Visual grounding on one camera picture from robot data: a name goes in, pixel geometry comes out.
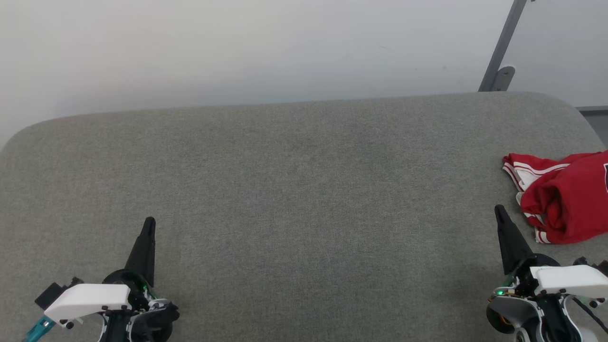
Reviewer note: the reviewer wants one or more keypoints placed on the red and white jersey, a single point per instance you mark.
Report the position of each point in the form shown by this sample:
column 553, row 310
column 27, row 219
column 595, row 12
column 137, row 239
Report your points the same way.
column 570, row 199

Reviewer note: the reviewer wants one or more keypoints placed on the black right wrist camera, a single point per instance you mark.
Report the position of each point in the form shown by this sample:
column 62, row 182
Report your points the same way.
column 580, row 261

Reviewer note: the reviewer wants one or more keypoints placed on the grey metal pole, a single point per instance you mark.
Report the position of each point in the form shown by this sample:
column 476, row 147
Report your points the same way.
column 503, row 38

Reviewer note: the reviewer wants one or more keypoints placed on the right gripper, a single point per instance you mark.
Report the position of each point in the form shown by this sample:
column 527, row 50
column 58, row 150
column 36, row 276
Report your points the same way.
column 522, row 304

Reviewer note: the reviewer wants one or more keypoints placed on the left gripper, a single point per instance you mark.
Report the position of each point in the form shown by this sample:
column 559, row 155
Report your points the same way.
column 152, row 318

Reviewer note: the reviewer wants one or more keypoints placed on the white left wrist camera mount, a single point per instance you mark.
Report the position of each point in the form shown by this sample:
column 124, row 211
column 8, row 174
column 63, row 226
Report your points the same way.
column 85, row 299

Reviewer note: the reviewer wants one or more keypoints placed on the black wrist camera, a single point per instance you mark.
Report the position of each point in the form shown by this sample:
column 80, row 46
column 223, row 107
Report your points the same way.
column 580, row 261
column 50, row 292

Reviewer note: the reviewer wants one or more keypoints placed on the grey metal pole bracket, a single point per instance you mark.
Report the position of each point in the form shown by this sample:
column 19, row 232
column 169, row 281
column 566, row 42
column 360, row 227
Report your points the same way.
column 505, row 78

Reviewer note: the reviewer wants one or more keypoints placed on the grey baseboard strip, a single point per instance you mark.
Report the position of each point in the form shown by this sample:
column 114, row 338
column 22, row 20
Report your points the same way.
column 599, row 121

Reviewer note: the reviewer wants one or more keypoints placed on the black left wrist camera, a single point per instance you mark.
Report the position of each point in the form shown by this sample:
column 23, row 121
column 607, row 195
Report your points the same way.
column 50, row 292

